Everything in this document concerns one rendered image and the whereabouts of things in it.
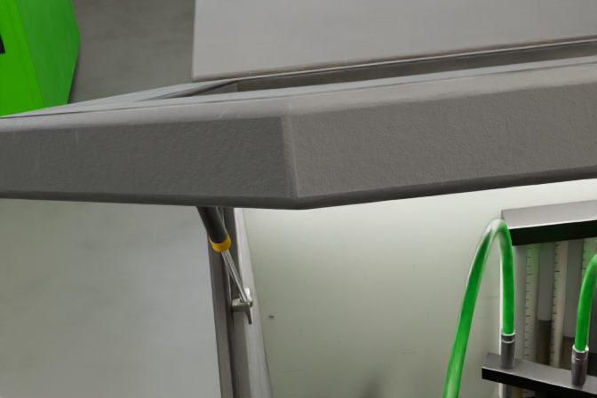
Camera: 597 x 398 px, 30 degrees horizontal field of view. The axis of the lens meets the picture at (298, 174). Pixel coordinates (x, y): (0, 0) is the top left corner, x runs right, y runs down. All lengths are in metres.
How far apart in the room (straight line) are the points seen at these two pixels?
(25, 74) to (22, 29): 0.16
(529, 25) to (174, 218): 2.36
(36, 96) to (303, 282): 2.41
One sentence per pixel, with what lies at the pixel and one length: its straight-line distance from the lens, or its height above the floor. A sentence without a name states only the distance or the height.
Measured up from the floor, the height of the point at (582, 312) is 1.23.
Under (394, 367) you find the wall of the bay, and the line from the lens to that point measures 1.56.
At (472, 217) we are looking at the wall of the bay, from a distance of 1.40.
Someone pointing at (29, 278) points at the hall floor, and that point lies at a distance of 3.50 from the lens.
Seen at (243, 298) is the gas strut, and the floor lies 1.33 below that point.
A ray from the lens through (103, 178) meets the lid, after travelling 0.44.
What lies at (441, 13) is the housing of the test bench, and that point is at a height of 1.50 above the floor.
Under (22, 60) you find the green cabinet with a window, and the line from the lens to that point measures 3.70.
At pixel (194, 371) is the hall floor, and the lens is 3.06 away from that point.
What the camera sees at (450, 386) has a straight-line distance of 1.06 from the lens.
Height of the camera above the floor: 2.15
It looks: 36 degrees down
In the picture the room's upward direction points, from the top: 7 degrees counter-clockwise
